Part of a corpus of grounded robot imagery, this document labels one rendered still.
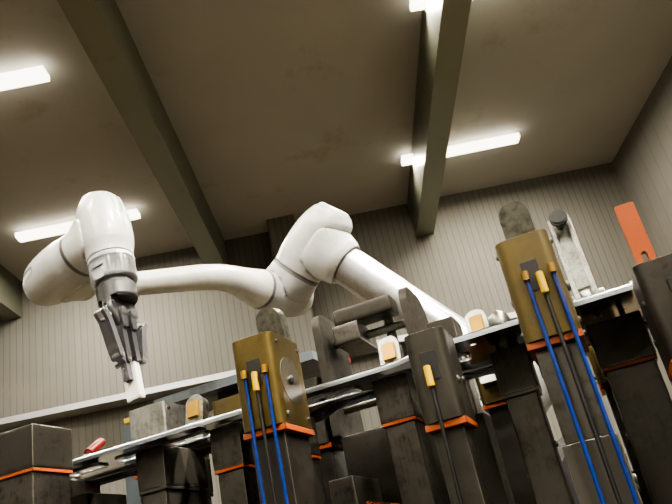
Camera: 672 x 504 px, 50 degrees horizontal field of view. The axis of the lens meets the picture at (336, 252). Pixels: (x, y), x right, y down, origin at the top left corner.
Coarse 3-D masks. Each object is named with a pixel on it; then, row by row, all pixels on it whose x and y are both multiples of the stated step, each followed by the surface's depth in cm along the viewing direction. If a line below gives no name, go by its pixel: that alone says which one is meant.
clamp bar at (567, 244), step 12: (552, 216) 115; (564, 216) 114; (552, 228) 117; (564, 228) 117; (564, 240) 116; (576, 240) 115; (564, 252) 115; (576, 252) 115; (564, 264) 113; (576, 264) 114; (576, 276) 113; (588, 276) 111; (576, 288) 111; (588, 288) 112
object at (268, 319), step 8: (264, 312) 97; (272, 312) 96; (280, 312) 97; (256, 320) 97; (264, 320) 97; (272, 320) 96; (280, 320) 96; (264, 328) 96; (272, 328) 96; (280, 328) 96; (288, 328) 97; (288, 336) 97
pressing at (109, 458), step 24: (624, 288) 84; (576, 312) 92; (600, 312) 94; (480, 336) 93; (504, 336) 95; (408, 360) 92; (480, 360) 104; (336, 384) 96; (360, 384) 103; (240, 408) 101; (312, 408) 111; (336, 408) 110; (168, 432) 104; (192, 432) 109; (96, 456) 107; (120, 456) 114; (96, 480) 127
